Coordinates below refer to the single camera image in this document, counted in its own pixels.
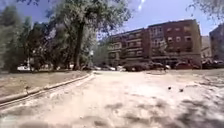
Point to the group of trees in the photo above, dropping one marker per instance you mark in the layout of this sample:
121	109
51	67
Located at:
79	40

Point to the pale building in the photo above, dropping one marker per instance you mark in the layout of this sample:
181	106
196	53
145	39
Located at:
101	55

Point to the pale sandy paved ground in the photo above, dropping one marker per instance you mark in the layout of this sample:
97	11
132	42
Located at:
123	100

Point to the stone kerb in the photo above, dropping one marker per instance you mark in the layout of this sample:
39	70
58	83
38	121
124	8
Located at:
50	86

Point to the row of parked cars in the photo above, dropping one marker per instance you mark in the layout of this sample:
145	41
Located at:
151	66

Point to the red brick building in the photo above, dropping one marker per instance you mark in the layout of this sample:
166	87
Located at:
166	40

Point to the dry earth bed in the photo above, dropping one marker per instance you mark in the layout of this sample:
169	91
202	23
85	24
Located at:
30	81

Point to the small thin tree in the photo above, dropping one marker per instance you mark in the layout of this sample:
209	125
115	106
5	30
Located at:
163	50

